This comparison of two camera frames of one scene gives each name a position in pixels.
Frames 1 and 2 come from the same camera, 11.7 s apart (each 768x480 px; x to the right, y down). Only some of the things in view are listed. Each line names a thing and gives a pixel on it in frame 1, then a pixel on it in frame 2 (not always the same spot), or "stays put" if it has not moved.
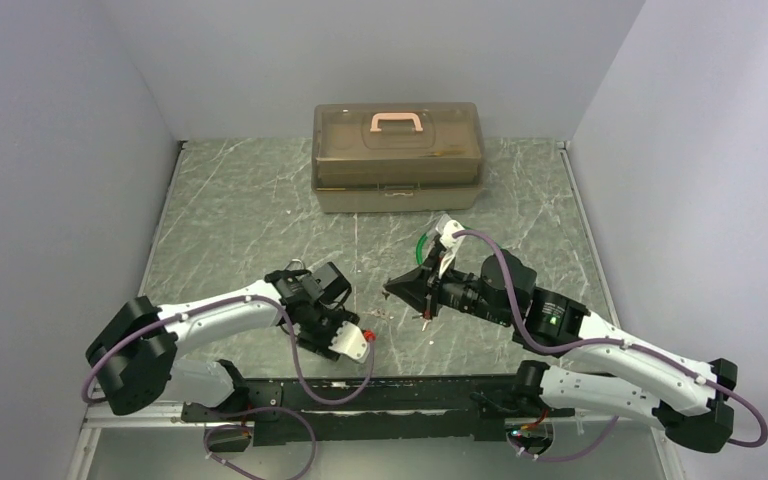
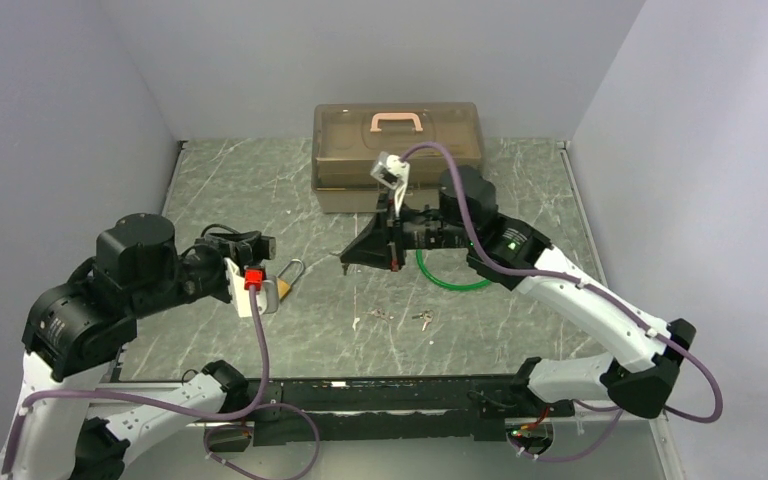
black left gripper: [320, 345] to [236, 247]
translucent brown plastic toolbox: [404, 157] stays put
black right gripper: [422, 287] to [381, 244]
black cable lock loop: [295, 260] to [217, 225]
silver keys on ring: [379, 312] stays put
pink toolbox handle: [395, 116] stays put
